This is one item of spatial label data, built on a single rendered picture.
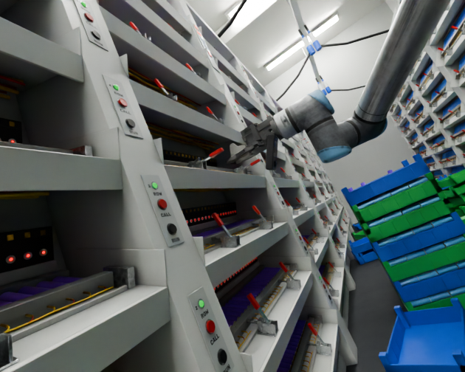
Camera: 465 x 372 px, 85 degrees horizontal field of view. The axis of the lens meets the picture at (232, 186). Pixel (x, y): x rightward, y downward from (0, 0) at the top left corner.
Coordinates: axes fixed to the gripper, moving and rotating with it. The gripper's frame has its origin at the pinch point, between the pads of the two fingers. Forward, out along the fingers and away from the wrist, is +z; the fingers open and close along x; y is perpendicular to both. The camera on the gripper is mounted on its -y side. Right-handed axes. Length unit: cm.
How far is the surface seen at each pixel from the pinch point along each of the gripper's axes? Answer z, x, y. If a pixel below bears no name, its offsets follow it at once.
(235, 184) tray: -3.8, 14.4, -10.6
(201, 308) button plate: -6, 51, -32
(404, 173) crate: -49, -33, -28
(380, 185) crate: -40, -33, -29
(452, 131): -129, -226, -14
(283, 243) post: 0.0, -14.9, -33.8
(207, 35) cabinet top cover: 0, -51, 94
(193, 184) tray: -3.9, 36.7, -10.8
